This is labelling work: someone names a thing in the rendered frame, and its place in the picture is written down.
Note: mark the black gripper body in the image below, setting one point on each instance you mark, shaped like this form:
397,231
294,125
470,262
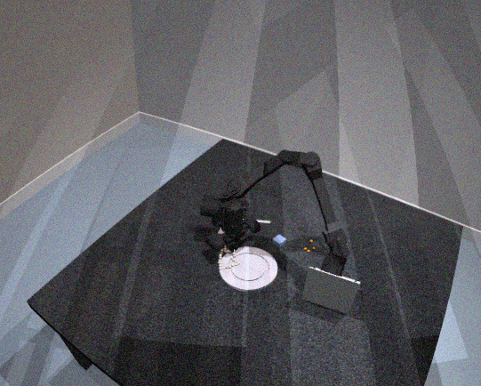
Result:
232,230

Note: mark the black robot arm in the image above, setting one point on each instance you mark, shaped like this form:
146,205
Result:
212,206

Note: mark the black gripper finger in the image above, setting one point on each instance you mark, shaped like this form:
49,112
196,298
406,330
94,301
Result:
239,241
231,246

